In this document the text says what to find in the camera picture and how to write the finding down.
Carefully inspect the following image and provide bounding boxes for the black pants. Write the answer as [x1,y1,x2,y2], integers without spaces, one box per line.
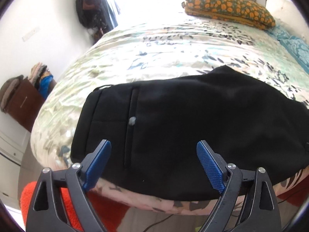
[71,66,308,201]

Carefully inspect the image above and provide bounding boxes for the orange fluffy rug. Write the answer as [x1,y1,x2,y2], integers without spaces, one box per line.
[20,181,129,231]

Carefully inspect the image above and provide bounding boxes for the white drawer unit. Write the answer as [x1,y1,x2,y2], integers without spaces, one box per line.
[1,123,30,209]

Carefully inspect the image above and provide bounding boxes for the brown wooden cabinet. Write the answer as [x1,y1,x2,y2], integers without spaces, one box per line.
[5,79,45,132]

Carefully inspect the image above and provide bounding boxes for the pile of clothes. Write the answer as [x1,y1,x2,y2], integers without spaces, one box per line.
[28,62,57,100]

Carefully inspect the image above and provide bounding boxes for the teal damask pillow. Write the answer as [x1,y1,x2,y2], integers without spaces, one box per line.
[279,36,309,73]

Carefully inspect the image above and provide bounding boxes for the floral leaf bedspread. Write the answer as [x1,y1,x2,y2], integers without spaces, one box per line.
[30,11,309,216]

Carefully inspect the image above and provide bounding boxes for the cream padded headboard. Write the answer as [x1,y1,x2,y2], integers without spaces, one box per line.
[266,0,308,44]

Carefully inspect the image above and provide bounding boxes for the dark hanging jackets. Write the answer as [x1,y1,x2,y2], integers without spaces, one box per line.
[76,0,117,43]

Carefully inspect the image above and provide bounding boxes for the orange floral folded quilt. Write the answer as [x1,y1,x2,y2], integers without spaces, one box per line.
[182,0,276,30]

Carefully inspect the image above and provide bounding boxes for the black floor cable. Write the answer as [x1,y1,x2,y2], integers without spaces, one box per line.
[141,213,175,232]

